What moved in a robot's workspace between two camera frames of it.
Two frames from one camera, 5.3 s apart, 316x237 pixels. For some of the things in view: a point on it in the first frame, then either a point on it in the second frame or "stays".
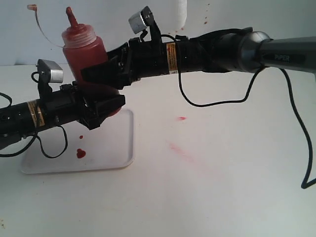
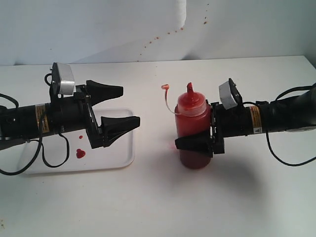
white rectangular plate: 110,144 stays
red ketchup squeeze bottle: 82,49 -> 192,117
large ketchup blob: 80,153 stays
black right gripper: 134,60 -> 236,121
